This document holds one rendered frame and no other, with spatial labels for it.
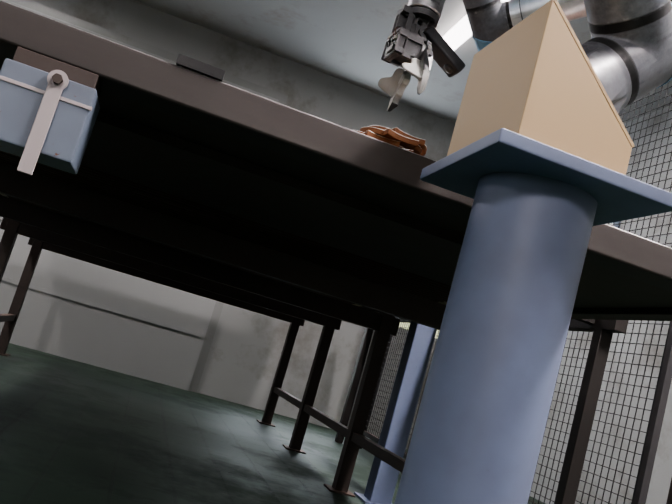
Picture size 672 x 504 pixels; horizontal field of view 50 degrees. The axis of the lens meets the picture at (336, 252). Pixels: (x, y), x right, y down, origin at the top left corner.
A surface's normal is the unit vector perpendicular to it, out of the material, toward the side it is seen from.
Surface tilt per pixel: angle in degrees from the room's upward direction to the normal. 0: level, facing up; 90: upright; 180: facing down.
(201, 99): 90
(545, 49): 90
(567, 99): 90
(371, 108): 90
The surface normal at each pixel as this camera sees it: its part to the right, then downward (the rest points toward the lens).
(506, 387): 0.03, -0.14
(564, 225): 0.33, -0.05
